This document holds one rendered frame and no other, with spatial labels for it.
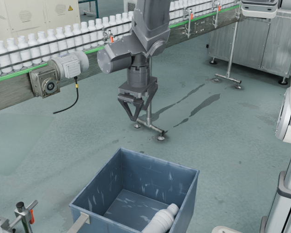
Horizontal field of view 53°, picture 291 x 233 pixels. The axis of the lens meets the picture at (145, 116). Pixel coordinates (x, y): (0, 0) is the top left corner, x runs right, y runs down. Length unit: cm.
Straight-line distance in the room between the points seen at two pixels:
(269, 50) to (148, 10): 356
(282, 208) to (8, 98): 143
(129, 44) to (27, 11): 365
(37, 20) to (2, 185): 249
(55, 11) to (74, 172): 263
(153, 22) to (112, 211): 79
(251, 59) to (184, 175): 327
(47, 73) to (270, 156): 197
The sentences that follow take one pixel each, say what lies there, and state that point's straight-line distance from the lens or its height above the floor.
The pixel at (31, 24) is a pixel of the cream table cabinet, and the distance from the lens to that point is 433.
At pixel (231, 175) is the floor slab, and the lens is 248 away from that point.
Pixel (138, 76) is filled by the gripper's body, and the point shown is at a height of 134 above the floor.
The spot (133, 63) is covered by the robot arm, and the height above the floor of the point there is 137.
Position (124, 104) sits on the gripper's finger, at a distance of 75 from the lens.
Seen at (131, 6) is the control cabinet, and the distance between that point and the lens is 638.
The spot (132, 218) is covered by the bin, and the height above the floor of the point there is 73.
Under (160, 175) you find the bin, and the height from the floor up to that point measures 87.
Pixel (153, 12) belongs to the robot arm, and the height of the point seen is 151.
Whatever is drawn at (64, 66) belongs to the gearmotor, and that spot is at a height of 101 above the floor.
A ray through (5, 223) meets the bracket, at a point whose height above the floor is 111.
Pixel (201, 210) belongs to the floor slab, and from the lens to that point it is 218.
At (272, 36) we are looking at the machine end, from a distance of 403.
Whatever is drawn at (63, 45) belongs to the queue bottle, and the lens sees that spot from 189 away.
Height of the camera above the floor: 163
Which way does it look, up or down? 32 degrees down
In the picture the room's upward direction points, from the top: straight up
